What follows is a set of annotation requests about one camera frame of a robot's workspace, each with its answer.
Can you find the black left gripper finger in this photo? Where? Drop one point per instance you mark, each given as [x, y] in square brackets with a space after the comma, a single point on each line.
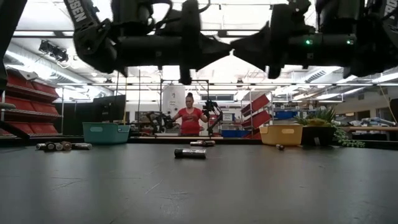
[208, 45]
[208, 59]

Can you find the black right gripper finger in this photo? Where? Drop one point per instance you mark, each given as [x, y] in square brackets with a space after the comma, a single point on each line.
[258, 54]
[258, 40]

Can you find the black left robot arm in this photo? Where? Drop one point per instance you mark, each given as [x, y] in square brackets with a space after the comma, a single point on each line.
[93, 40]

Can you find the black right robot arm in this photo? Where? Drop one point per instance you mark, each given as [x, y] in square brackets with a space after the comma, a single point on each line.
[329, 49]

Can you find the black background robot arm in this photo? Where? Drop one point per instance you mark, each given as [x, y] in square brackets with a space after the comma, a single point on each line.
[214, 112]
[160, 121]

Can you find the red tilted storage bin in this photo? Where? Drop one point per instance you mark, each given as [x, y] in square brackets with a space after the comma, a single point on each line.
[256, 104]
[259, 119]

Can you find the person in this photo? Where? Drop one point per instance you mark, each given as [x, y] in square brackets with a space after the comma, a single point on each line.
[190, 121]

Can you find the blue storage bin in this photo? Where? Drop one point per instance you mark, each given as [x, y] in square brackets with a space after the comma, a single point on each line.
[284, 115]
[233, 133]

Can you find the yellow plastic basket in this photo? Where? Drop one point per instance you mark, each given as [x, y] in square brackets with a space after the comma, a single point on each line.
[281, 137]

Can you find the potted succulent plant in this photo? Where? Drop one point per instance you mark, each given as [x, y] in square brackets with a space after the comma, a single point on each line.
[317, 135]

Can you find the black monitor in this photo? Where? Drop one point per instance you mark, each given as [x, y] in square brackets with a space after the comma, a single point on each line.
[109, 109]

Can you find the teal plastic basket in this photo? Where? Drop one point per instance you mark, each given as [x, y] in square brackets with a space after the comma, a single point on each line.
[105, 133]

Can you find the wooden background desk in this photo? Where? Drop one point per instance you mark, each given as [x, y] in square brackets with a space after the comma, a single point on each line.
[373, 128]

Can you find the shelf with red bins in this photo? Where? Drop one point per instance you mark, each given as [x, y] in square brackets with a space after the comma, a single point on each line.
[31, 105]

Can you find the black frame stand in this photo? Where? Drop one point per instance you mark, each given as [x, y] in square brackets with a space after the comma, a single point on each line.
[199, 80]

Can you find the black aluminium table frame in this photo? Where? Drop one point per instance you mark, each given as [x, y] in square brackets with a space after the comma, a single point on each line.
[236, 141]

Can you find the black ceiling-mounted camera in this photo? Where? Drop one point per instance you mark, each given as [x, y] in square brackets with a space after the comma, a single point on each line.
[53, 51]

